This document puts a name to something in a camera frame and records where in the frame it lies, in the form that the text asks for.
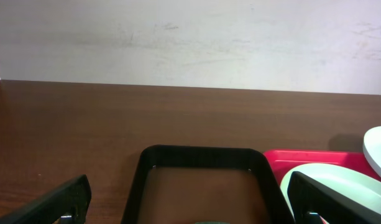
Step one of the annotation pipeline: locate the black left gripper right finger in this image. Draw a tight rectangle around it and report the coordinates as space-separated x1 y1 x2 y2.
287 171 381 224

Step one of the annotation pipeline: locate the light blue plate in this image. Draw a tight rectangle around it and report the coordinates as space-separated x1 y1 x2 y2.
363 126 381 178

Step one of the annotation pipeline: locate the black shallow sponge tray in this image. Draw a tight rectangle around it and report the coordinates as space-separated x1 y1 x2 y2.
121 145 295 224

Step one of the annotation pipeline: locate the light green plate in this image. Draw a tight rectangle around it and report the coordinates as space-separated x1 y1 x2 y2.
280 163 381 214

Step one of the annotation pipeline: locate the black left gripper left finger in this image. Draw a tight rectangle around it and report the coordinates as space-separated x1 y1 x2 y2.
0 175 91 224

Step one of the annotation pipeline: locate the red plastic tray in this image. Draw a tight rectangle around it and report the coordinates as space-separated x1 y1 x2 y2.
263 149 381 224

